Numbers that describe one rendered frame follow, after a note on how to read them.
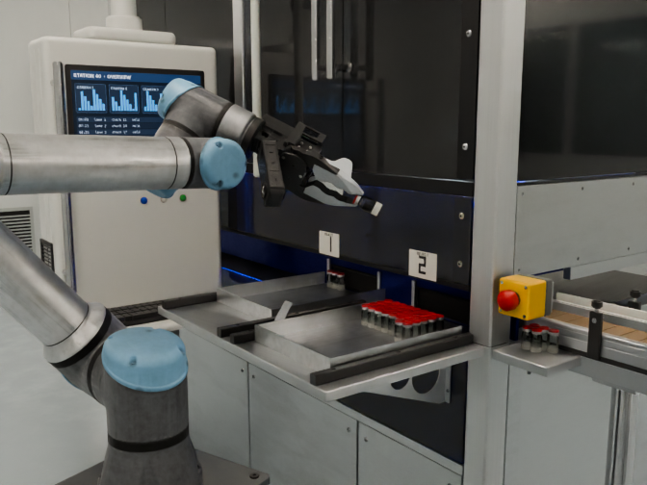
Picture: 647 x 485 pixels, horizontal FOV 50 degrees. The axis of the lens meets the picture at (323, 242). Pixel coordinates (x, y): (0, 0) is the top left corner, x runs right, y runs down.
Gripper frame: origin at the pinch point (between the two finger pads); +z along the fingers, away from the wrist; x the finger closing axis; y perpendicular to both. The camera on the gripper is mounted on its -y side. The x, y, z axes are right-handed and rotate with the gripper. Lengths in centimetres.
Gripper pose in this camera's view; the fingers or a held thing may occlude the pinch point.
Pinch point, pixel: (351, 198)
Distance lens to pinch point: 112.8
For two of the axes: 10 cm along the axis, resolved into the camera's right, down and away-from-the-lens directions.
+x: -2.8, 6.2, 7.3
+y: 3.6, -6.4, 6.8
